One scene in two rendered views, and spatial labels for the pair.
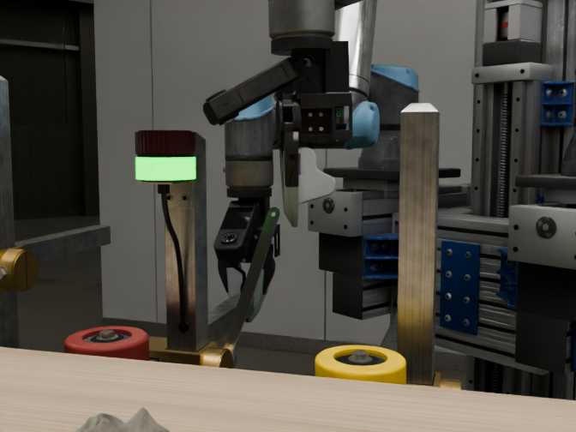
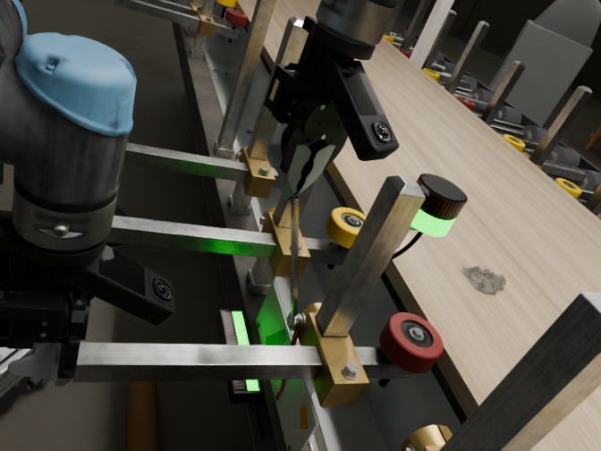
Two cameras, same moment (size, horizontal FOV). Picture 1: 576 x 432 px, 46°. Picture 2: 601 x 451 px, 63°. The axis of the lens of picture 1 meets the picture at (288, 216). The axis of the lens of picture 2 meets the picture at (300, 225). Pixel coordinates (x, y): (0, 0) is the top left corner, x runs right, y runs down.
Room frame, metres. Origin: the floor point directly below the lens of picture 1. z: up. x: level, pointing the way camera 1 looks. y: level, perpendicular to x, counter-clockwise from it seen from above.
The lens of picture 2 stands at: (1.15, 0.41, 1.31)
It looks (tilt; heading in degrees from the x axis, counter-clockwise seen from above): 32 degrees down; 226
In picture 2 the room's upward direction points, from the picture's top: 23 degrees clockwise
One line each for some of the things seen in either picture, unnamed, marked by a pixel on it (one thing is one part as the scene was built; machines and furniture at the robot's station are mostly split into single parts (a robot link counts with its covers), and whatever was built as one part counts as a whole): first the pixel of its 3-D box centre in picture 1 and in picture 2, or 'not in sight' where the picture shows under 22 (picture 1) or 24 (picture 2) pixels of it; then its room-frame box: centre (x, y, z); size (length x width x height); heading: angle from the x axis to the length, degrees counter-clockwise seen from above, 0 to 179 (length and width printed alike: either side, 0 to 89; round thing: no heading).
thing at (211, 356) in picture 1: (168, 366); (330, 352); (0.74, 0.13, 0.84); 0.13 x 0.06 x 0.05; 74
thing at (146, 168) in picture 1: (165, 167); (427, 213); (0.69, 0.12, 1.07); 0.06 x 0.06 x 0.02
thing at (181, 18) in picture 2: not in sight; (178, 18); (0.44, -1.32, 0.83); 0.43 x 0.03 x 0.04; 164
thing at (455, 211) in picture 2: (165, 143); (438, 196); (0.69, 0.12, 1.09); 0.06 x 0.06 x 0.02
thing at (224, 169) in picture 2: not in sight; (211, 167); (0.71, -0.36, 0.82); 0.43 x 0.03 x 0.04; 164
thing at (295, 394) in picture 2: not in sight; (281, 364); (0.75, 0.08, 0.75); 0.26 x 0.01 x 0.10; 74
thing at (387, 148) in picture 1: (391, 147); not in sight; (1.56, -0.24, 1.09); 0.15 x 0.15 x 0.10
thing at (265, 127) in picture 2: not in sight; (262, 134); (0.61, -0.37, 0.90); 0.03 x 0.03 x 0.48; 74
